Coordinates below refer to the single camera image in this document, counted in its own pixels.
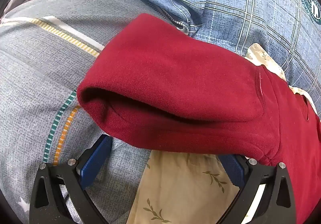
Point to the cream leaf-print cloth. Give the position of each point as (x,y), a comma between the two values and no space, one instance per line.
(184,187)

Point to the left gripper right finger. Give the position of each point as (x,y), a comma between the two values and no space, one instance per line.
(265,192)

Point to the grey striped bed sheet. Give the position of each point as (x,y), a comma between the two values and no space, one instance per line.
(47,47)

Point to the red fleece garment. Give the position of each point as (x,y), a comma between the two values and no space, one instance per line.
(156,88)

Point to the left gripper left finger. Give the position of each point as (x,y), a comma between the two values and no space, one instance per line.
(54,185)

